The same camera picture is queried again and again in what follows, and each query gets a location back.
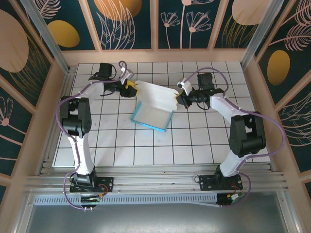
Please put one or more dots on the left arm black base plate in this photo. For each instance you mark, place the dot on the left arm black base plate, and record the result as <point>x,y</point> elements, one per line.
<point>107,182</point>

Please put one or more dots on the grey metal sheet panel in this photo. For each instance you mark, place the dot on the grey metal sheet panel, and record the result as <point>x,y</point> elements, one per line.
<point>155,218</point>

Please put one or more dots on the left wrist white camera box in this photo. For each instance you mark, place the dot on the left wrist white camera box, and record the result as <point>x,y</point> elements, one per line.
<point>127,76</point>

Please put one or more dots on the white and teal paper box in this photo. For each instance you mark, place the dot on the white and teal paper box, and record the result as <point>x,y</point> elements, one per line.
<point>155,97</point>

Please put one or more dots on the aluminium corner post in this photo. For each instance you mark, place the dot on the aluminium corner post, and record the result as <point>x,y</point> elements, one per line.
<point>47,36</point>
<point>258,36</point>

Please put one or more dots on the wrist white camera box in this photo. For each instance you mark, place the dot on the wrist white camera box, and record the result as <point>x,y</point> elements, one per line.
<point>127,76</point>
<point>185,85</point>

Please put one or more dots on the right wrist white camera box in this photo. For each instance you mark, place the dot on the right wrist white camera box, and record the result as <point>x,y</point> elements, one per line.
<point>185,85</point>

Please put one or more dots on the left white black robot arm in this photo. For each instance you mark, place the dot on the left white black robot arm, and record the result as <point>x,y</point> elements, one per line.
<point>82,155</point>

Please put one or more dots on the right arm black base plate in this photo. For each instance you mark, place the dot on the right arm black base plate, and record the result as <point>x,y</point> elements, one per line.
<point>206,183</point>

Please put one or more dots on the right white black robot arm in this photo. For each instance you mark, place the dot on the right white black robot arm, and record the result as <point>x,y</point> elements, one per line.
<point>228,165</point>

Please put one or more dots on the aluminium side rail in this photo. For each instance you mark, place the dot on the aluminium side rail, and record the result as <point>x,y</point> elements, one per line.
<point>58,116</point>

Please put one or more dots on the aluminium mounting rail frame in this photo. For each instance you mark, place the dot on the aluminium mounting rail frame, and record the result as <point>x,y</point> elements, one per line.
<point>155,179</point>

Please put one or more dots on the small electronics board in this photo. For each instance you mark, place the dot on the small electronics board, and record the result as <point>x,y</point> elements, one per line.
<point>230,197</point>
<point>90,199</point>

